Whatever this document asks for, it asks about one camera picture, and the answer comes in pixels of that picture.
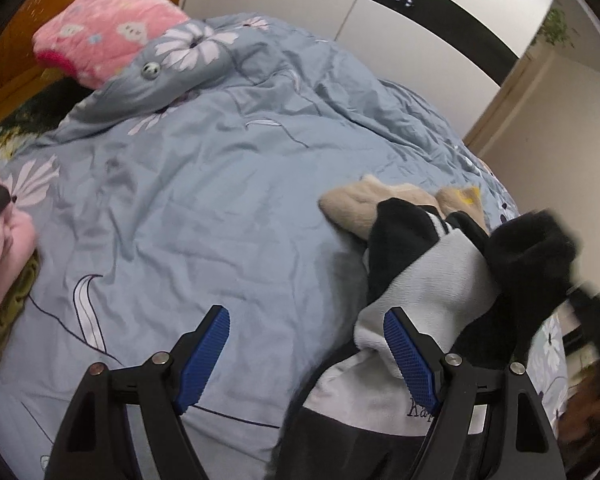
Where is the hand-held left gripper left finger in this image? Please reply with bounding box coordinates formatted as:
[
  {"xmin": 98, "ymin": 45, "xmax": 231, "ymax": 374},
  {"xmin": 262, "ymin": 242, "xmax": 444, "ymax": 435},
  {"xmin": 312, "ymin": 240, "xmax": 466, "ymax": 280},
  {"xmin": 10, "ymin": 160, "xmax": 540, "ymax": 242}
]
[{"xmin": 50, "ymin": 305, "xmax": 231, "ymax": 480}]

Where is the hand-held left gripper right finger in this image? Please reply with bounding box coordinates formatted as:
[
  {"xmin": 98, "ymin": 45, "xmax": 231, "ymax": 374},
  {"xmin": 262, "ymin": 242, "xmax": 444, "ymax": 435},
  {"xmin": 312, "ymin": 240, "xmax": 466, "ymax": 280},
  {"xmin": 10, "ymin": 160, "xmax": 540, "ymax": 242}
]
[{"xmin": 383, "ymin": 306, "xmax": 567, "ymax": 480}]

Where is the black and white jacket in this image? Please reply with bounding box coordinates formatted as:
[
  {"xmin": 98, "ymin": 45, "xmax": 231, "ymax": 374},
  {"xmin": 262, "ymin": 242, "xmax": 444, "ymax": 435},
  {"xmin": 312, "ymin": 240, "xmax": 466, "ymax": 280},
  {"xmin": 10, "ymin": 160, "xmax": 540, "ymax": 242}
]
[{"xmin": 272, "ymin": 197, "xmax": 581, "ymax": 480}]

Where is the blue floral duvet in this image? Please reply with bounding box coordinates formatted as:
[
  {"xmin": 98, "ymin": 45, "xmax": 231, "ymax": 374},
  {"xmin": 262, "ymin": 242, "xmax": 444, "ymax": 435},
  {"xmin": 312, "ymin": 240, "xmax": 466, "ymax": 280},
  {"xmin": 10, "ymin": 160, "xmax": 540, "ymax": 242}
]
[{"xmin": 0, "ymin": 15, "xmax": 568, "ymax": 480}]

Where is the beige fluffy garment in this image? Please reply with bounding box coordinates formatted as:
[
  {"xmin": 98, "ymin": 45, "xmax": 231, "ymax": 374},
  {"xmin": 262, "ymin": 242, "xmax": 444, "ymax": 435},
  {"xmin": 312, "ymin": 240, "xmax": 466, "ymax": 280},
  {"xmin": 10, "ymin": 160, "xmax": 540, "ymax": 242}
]
[{"xmin": 319, "ymin": 174, "xmax": 491, "ymax": 252}]

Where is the olive green cloth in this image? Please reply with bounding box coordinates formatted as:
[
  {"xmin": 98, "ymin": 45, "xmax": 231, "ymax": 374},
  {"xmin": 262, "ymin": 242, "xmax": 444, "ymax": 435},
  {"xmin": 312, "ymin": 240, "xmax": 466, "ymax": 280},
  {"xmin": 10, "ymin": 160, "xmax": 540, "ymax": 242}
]
[{"xmin": 0, "ymin": 250, "xmax": 42, "ymax": 376}]

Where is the green plant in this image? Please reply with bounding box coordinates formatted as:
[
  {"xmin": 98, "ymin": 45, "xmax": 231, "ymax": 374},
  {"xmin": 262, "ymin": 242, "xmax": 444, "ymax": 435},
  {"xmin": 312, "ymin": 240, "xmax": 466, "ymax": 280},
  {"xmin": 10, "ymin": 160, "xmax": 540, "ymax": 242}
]
[{"xmin": 535, "ymin": 7, "xmax": 579, "ymax": 49}]

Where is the dark floral bed sheet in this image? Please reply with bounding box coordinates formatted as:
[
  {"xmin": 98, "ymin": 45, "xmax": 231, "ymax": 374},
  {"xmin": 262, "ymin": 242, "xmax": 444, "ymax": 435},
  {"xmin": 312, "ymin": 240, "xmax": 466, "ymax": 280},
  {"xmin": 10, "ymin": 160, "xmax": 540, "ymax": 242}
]
[{"xmin": 0, "ymin": 75, "xmax": 101, "ymax": 156}]

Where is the white and black wardrobe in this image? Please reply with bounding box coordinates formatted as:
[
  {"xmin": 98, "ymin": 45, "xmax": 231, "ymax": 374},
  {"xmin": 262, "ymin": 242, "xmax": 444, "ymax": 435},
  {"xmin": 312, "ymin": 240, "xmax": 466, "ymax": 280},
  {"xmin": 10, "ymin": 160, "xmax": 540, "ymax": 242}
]
[{"xmin": 180, "ymin": 0, "xmax": 558, "ymax": 96}]

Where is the pink cloud print pillow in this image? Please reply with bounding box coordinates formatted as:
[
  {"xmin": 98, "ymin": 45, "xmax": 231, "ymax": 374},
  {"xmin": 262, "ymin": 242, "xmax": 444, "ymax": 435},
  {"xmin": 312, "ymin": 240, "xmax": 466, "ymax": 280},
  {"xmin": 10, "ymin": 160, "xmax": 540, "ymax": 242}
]
[{"xmin": 32, "ymin": 0, "xmax": 191, "ymax": 91}]

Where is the wooden headboard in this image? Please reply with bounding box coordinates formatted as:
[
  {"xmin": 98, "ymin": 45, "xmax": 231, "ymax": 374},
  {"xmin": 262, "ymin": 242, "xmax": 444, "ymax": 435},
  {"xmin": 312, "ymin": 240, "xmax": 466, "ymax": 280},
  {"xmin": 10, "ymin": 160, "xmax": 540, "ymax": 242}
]
[{"xmin": 0, "ymin": 0, "xmax": 191, "ymax": 136}]

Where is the beige wooden door frame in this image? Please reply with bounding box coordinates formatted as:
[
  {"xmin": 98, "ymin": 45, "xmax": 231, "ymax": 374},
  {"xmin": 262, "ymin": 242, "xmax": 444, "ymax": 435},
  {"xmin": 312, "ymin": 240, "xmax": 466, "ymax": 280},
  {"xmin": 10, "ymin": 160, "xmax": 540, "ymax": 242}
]
[{"xmin": 462, "ymin": 50, "xmax": 556, "ymax": 161}]

